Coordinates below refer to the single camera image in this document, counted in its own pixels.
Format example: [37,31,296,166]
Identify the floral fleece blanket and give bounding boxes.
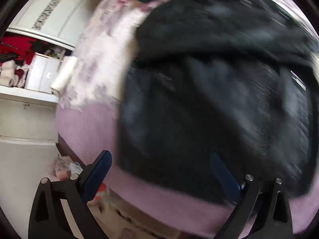
[54,0,319,238]

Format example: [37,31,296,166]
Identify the black leather jacket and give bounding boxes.
[117,0,318,204]

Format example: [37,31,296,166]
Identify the white drawer unit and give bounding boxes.
[24,53,61,94]

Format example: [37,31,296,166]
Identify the red clothes in wardrobe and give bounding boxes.
[1,36,37,65]

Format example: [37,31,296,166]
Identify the white folded towel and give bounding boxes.
[50,56,78,97]

